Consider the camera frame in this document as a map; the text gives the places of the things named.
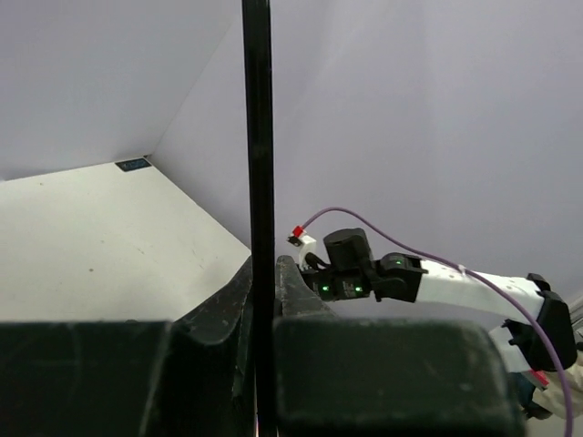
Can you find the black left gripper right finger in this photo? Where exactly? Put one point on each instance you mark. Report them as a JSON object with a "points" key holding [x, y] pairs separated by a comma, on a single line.
{"points": [[384, 377]]}

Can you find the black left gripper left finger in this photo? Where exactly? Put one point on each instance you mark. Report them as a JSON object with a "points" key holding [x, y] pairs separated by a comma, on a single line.
{"points": [[190, 377]]}

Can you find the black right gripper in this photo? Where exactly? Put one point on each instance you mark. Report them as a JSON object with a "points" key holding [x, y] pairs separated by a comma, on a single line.
{"points": [[344, 275]]}

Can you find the black framed whiteboard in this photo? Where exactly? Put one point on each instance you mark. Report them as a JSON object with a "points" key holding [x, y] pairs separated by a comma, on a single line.
{"points": [[256, 29]]}

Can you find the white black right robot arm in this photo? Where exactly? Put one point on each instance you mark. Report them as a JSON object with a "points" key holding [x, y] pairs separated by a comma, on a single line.
{"points": [[536, 339]]}

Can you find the blue table label left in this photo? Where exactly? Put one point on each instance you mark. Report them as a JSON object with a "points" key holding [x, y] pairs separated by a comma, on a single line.
{"points": [[133, 164]]}

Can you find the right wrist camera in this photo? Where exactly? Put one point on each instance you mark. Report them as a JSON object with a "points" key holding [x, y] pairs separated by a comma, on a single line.
{"points": [[304, 243]]}

